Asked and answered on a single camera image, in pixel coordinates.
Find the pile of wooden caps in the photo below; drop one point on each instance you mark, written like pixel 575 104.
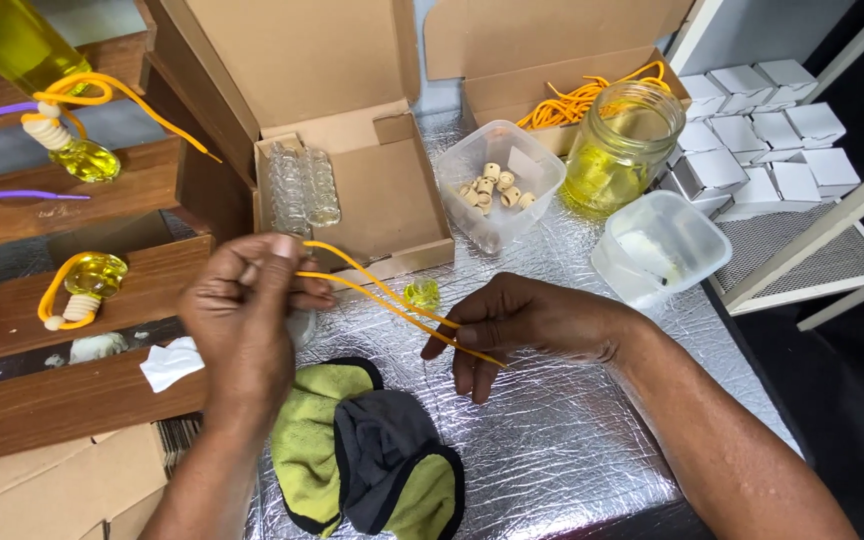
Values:
pixel 496 191

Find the pile of small white boxes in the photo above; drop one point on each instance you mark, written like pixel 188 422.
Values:
pixel 762 142

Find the white metal rack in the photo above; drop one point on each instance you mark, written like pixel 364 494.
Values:
pixel 814 247

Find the person's left hand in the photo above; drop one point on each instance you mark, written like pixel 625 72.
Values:
pixel 241 330

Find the small yellow glass bottle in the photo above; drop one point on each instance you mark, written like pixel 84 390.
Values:
pixel 422 292

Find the clear plastic tub white residue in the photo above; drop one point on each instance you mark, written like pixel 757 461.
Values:
pixel 664 240

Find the silver foil table cover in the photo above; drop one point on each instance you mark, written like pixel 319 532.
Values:
pixel 567 435

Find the large yellow liquid bottle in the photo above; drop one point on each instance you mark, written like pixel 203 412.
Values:
pixel 16 37

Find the open cardboard box with bottles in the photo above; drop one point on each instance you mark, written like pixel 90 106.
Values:
pixel 372 187

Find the green and grey cloth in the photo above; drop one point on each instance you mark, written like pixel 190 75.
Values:
pixel 372 457

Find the row of empty glass bottles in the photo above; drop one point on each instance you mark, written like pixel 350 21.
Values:
pixel 303 187

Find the crumpled white wad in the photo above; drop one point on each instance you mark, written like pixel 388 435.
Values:
pixel 98 347

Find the brown wooden stepped stand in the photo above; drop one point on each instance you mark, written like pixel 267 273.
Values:
pixel 87 405

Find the small clear glass bottle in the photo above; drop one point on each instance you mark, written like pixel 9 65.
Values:
pixel 301 328

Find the white tissue piece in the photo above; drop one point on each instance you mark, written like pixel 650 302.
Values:
pixel 169 364

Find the glass jar with yellow liquid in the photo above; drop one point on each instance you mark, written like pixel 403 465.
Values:
pixel 619 150

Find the flat cardboard pieces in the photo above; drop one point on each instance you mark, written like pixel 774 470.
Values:
pixel 64 487

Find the person's right hand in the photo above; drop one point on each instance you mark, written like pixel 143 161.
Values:
pixel 537 322

